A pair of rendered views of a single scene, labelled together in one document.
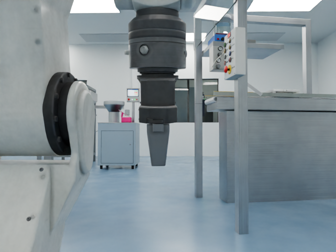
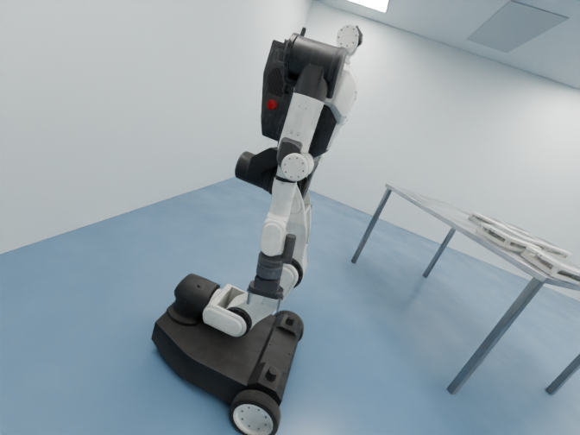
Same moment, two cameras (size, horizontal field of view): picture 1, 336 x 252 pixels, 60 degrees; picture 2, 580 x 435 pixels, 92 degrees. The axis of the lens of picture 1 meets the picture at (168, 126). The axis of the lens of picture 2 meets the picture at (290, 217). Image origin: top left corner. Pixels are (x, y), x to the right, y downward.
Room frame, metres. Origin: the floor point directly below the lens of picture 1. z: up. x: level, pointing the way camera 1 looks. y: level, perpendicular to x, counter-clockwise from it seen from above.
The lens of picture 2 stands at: (0.52, -0.81, 1.18)
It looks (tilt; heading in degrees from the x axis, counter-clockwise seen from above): 19 degrees down; 95
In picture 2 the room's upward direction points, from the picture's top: 21 degrees clockwise
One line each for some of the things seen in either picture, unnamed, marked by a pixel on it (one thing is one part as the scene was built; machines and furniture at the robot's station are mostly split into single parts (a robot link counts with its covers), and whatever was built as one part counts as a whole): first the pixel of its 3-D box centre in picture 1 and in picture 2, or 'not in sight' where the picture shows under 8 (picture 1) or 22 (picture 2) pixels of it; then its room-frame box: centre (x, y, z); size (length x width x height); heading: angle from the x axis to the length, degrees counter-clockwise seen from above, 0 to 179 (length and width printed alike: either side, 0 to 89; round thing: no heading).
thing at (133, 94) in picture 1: (133, 105); not in sight; (5.16, 0.62, 1.07); 0.23 x 0.10 x 0.62; 89
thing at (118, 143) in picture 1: (119, 145); not in sight; (5.02, 0.83, 0.38); 0.63 x 0.57 x 0.76; 89
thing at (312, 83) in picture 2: not in sight; (312, 70); (0.36, 0.02, 1.30); 0.12 x 0.09 x 0.14; 0
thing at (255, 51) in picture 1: (240, 51); not in sight; (2.56, -0.64, 1.30); 0.62 x 0.38 x 0.04; 99
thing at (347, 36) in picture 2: not in sight; (346, 45); (0.40, 0.23, 1.44); 0.10 x 0.07 x 0.09; 89
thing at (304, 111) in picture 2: not in sight; (300, 139); (0.40, 0.02, 1.12); 0.13 x 0.12 x 0.22; 88
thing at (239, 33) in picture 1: (234, 54); not in sight; (1.65, -0.38, 1.02); 0.17 x 0.06 x 0.26; 9
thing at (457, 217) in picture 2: not in sight; (489, 232); (1.85, 1.57, 0.88); 1.50 x 1.10 x 0.04; 116
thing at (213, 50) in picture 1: (223, 59); not in sight; (2.40, -0.46, 1.19); 0.22 x 0.11 x 0.20; 99
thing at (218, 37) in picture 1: (222, 41); not in sight; (2.49, -0.47, 1.37); 0.21 x 0.20 x 0.09; 9
